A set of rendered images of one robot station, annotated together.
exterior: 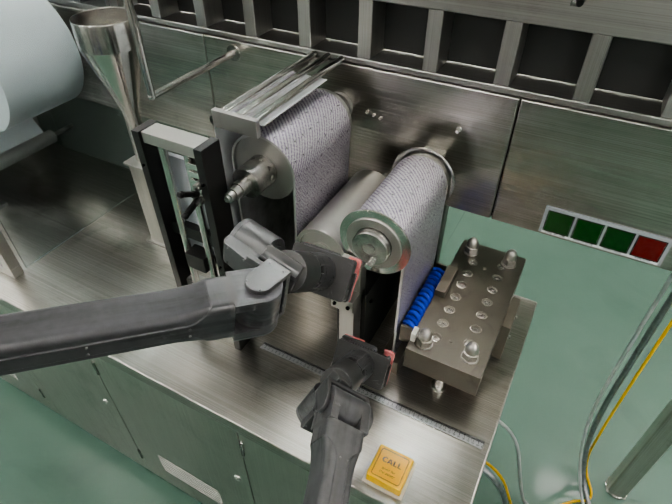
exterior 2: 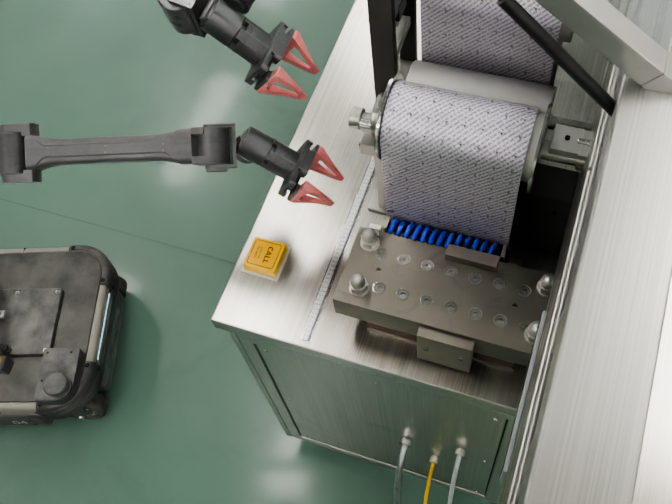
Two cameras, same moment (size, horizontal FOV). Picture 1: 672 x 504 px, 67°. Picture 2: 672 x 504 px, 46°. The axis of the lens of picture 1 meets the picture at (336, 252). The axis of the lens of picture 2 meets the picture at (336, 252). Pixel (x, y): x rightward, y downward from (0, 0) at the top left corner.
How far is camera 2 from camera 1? 119 cm
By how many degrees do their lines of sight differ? 55
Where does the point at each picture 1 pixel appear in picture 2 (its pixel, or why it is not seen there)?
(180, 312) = not seen: outside the picture
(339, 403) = (205, 133)
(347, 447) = (173, 148)
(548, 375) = not seen: outside the picture
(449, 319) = (411, 266)
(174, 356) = (358, 61)
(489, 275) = (502, 310)
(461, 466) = (280, 320)
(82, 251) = not seen: outside the picture
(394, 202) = (419, 105)
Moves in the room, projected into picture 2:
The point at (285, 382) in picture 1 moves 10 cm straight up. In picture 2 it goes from (346, 157) to (342, 129)
